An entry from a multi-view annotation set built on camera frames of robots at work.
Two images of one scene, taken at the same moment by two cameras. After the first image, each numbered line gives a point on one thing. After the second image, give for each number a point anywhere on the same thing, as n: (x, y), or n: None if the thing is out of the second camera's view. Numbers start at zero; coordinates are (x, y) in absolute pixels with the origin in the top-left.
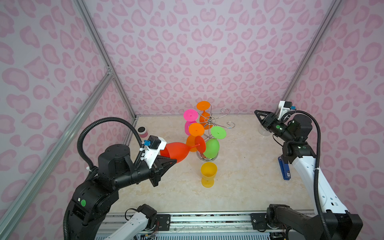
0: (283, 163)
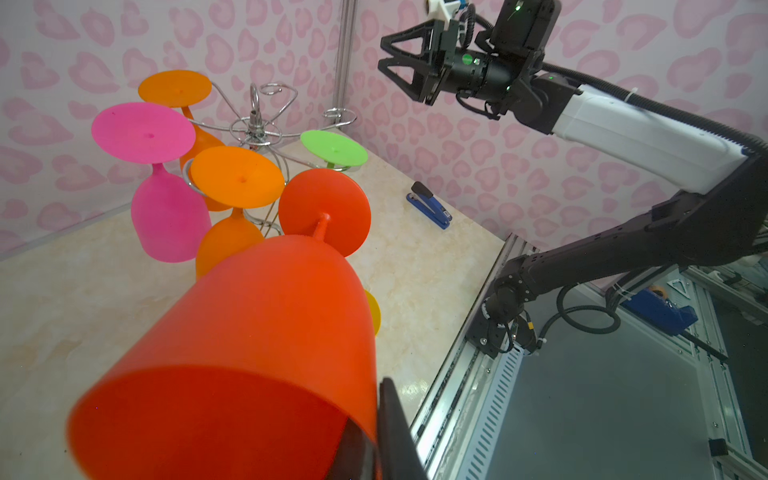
0: (429, 205)
